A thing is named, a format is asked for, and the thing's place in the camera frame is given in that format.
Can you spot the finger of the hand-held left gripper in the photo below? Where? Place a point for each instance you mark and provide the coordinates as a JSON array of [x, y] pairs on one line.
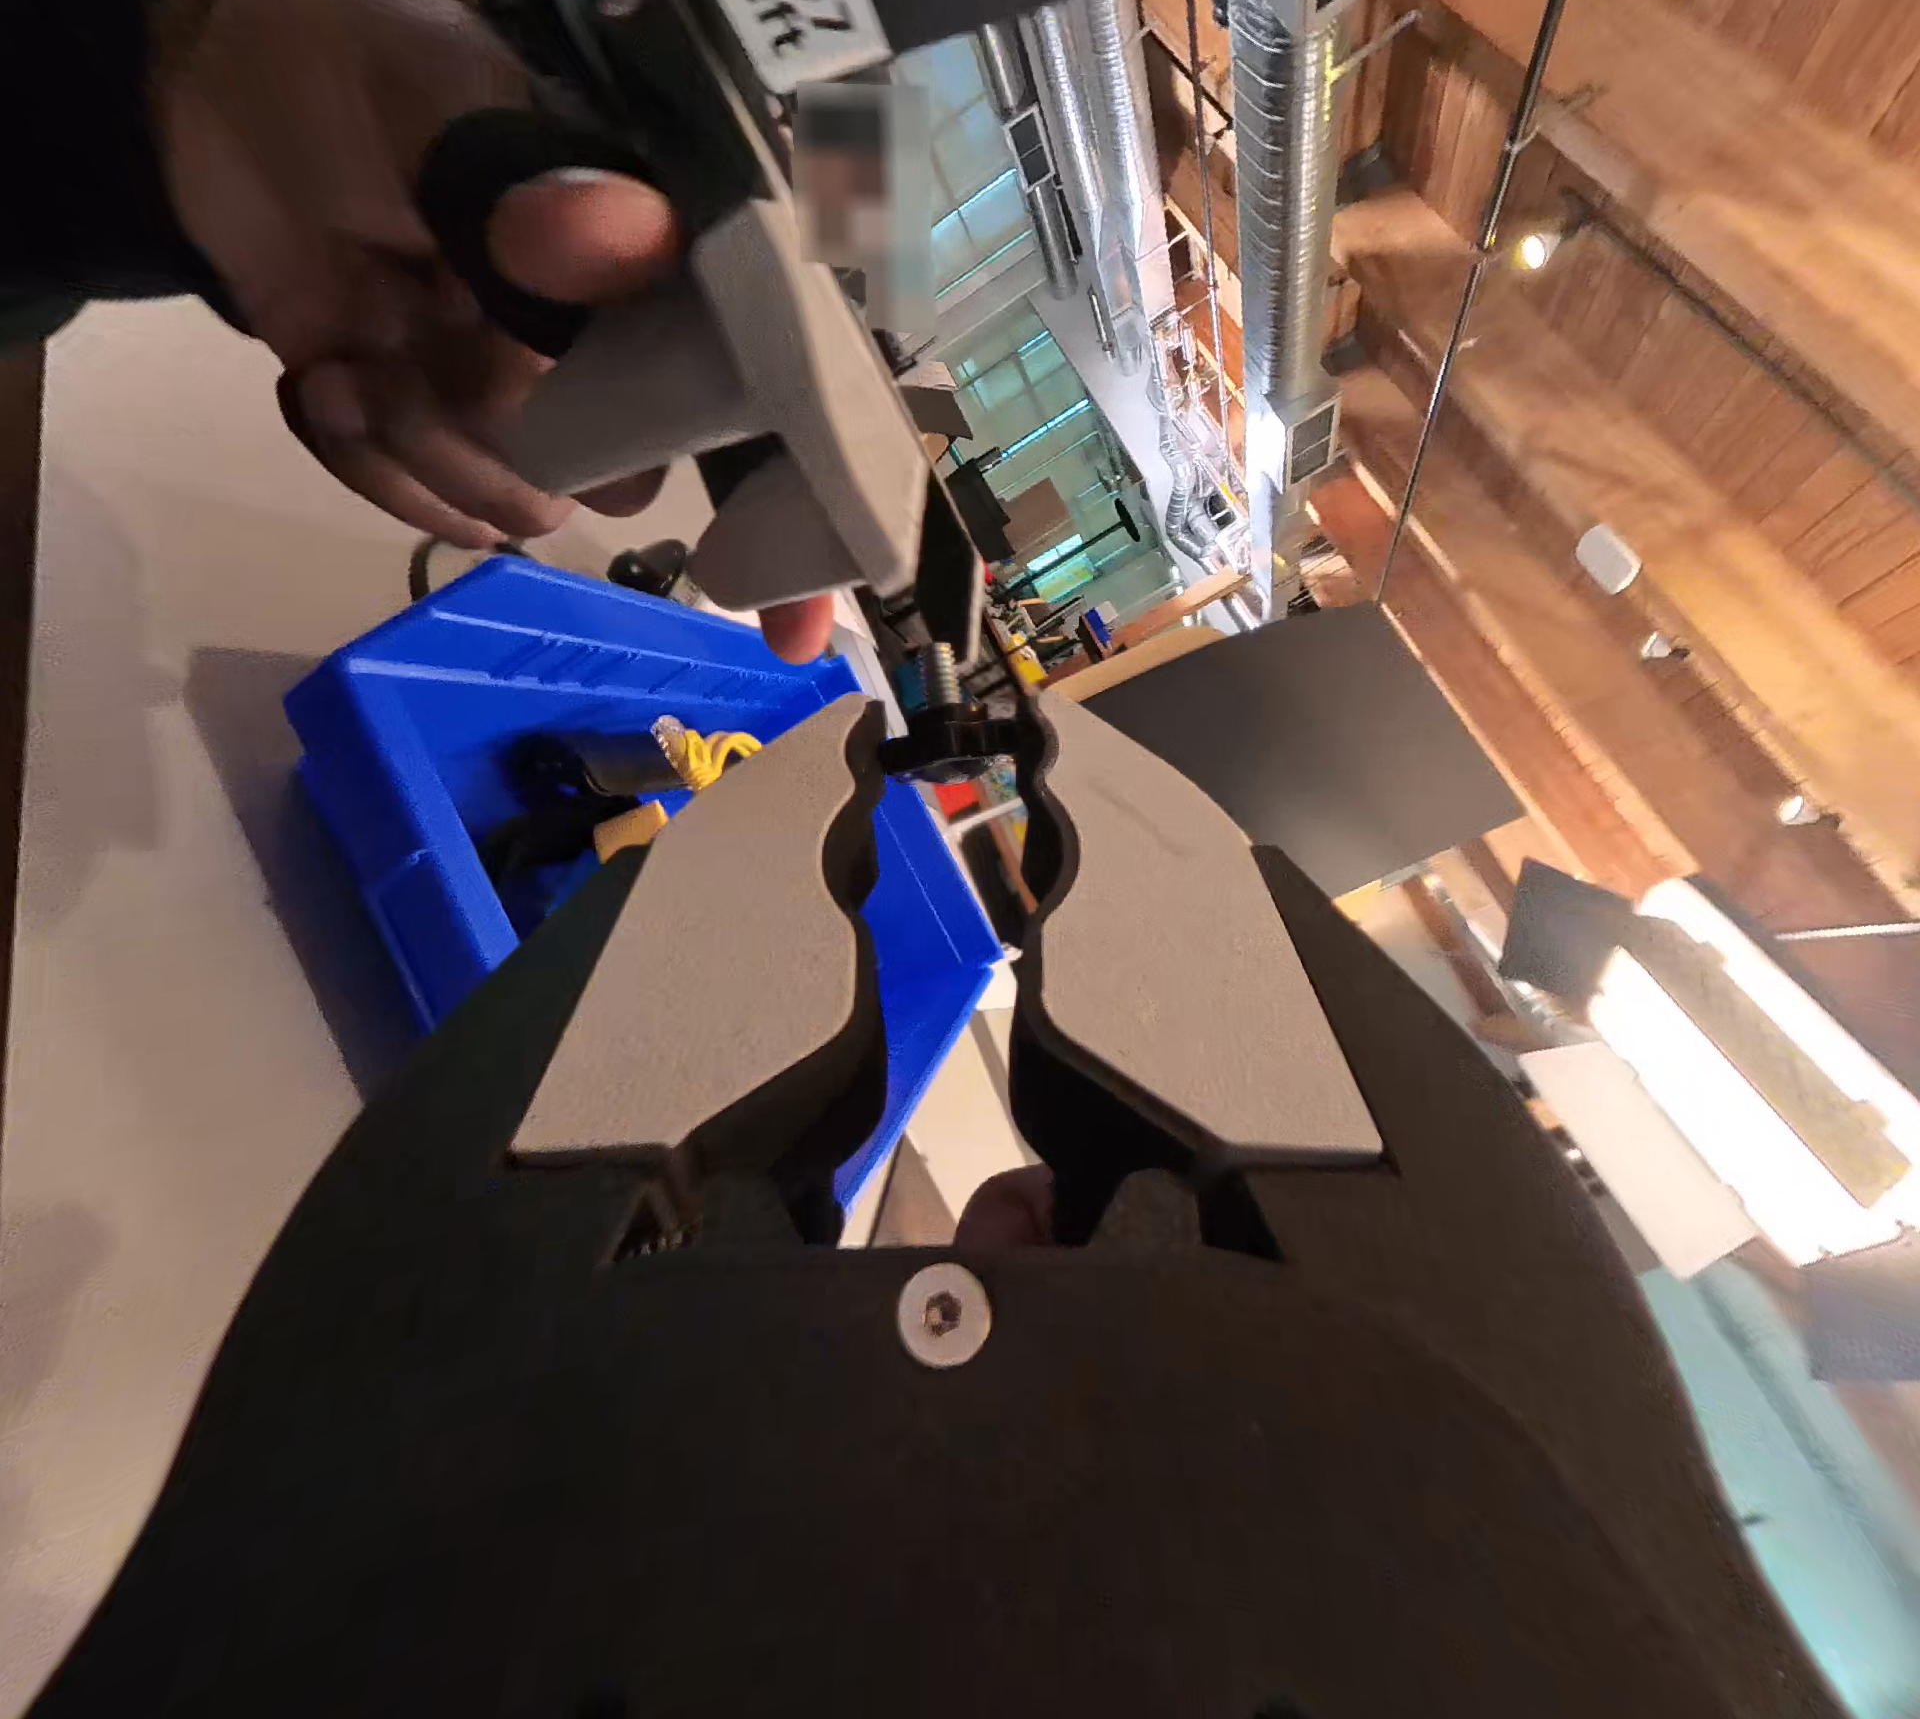
[[780, 354], [780, 550]]

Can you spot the black cylindrical object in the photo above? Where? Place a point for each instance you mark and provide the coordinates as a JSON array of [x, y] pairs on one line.
[[601, 766]]

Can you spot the white round wall speaker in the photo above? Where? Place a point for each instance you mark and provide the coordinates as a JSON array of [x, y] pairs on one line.
[[1609, 558]]

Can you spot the slim silver air duct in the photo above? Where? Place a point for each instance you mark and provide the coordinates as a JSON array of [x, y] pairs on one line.
[[1103, 99]]

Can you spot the large silver air duct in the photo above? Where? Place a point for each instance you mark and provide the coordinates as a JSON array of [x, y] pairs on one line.
[[1274, 175]]

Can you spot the bright studio light panel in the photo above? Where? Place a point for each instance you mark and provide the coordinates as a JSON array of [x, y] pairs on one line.
[[1724, 1030]]

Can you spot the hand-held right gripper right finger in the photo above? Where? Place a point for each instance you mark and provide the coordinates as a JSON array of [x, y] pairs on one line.
[[1201, 984]]

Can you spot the ceiling track spotlight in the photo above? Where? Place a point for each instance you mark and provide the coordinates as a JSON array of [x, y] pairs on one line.
[[1797, 808], [1531, 246], [1654, 646]]

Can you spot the person's left forearm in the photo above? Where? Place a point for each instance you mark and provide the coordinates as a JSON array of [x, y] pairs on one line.
[[74, 69]]

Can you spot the small black dome object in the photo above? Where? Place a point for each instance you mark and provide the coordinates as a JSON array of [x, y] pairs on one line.
[[648, 568]]

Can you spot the person's right hand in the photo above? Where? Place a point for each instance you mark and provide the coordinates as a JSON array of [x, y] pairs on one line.
[[1009, 1218]]

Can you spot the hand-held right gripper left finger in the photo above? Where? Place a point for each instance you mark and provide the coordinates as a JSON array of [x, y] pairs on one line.
[[704, 984]]

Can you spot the thin black ceiling rod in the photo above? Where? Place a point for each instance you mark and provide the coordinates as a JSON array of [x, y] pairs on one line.
[[1502, 196]]

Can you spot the person's left hand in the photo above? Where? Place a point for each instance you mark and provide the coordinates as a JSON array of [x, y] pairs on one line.
[[330, 175]]

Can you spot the black star knob screw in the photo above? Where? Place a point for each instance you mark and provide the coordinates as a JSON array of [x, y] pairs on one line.
[[939, 748]]

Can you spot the black flat panel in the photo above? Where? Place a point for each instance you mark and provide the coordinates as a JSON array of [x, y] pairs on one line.
[[1304, 744]]

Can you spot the black lighting track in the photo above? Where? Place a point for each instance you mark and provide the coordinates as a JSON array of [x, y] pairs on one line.
[[1724, 316]]

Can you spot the blue plastic bin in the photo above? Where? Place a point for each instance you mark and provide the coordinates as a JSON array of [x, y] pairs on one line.
[[451, 684]]

